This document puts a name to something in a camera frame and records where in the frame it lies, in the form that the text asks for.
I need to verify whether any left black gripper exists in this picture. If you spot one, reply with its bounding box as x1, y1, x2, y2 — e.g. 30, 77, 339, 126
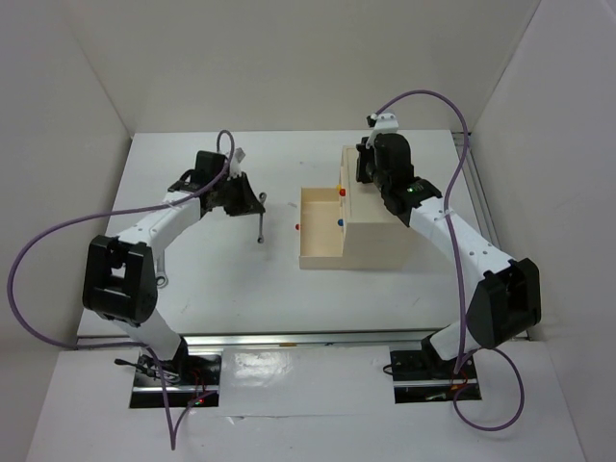
213, 172, 264, 218

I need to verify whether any silver ratchet wrench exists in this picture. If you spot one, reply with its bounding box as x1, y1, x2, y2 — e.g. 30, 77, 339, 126
257, 192, 268, 244

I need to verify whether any beige bottom drawer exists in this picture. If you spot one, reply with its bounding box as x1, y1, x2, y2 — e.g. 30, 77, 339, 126
298, 188, 344, 270

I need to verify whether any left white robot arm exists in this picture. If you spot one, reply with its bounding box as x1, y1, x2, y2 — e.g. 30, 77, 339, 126
83, 148, 267, 384

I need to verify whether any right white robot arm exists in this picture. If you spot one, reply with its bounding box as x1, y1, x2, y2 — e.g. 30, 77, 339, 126
356, 134, 542, 377

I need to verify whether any beige drawer cabinet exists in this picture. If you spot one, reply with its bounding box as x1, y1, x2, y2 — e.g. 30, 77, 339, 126
339, 146, 414, 270

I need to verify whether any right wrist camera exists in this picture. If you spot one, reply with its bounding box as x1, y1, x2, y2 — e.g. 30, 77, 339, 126
365, 113, 398, 148

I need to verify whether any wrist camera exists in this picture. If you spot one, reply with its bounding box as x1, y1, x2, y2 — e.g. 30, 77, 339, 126
228, 147, 245, 179
365, 113, 398, 148

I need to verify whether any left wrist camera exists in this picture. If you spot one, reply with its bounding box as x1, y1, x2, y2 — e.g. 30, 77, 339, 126
228, 147, 245, 179

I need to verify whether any aluminium side rail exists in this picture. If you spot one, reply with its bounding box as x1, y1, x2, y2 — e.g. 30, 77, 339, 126
451, 132, 489, 218

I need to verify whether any aluminium front rail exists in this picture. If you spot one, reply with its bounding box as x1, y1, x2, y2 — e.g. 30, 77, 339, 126
75, 328, 437, 350

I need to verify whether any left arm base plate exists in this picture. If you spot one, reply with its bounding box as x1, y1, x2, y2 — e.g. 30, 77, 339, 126
114, 354, 221, 409

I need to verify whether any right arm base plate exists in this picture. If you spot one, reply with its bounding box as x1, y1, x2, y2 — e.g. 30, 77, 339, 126
382, 350, 481, 404

